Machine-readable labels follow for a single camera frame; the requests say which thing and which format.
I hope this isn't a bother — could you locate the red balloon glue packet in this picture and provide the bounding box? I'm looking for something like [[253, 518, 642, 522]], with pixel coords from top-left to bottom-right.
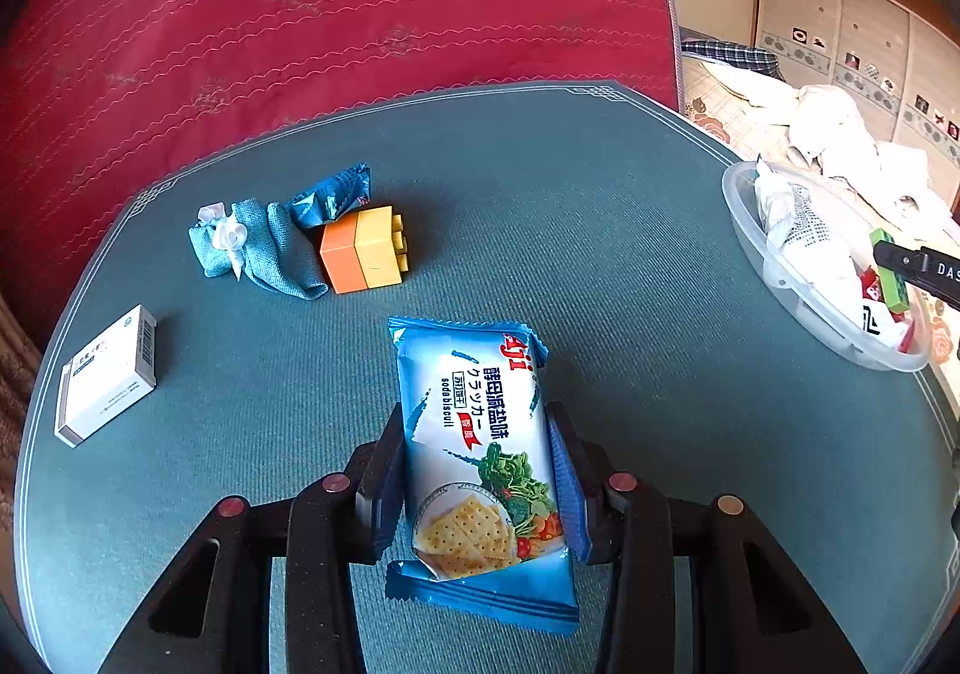
[[861, 268, 914, 354]]

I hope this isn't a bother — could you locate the blue cracker packet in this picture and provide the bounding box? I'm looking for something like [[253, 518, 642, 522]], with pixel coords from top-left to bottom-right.
[[386, 316, 579, 635]]

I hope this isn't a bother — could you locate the white plastic bag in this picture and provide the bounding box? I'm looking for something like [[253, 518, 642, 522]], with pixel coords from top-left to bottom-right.
[[754, 160, 908, 349]]

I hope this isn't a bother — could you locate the orange yellow toy brick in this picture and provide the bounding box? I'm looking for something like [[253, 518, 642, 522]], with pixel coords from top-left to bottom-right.
[[319, 206, 409, 293]]

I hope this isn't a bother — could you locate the blue cloth pouch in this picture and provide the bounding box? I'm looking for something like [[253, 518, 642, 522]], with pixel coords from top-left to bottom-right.
[[187, 199, 329, 300]]

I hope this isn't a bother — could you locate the small blue snack wrapper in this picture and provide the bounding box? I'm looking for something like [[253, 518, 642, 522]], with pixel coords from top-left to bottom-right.
[[286, 164, 371, 230]]

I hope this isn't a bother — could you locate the white medicine box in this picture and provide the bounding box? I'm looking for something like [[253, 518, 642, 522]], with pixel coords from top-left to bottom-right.
[[53, 305, 156, 448]]

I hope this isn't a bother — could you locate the green dotted toy brick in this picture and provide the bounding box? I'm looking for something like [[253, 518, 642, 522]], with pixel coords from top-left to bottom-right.
[[871, 229, 910, 314]]

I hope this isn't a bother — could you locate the clear plastic bowl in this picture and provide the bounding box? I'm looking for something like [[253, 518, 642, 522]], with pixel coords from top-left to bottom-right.
[[721, 160, 931, 373]]

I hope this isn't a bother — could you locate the white crumpled clothing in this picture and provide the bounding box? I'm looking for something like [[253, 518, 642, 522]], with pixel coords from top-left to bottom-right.
[[755, 84, 958, 240]]

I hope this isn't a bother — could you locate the plaid pillow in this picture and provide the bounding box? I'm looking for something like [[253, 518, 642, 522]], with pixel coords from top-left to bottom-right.
[[680, 38, 784, 80]]

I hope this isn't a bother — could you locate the floral bed quilt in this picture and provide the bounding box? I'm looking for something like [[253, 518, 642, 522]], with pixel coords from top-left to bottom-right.
[[682, 56, 958, 390]]

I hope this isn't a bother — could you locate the white sliding wardrobe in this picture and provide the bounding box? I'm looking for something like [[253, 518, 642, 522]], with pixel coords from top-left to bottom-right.
[[755, 0, 958, 201]]

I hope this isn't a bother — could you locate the beige patterned curtain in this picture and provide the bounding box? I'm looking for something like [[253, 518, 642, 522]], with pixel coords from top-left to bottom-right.
[[0, 300, 41, 510]]

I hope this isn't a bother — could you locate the red upright mattress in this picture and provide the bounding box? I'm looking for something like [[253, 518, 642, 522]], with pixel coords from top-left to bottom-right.
[[2, 0, 679, 334]]

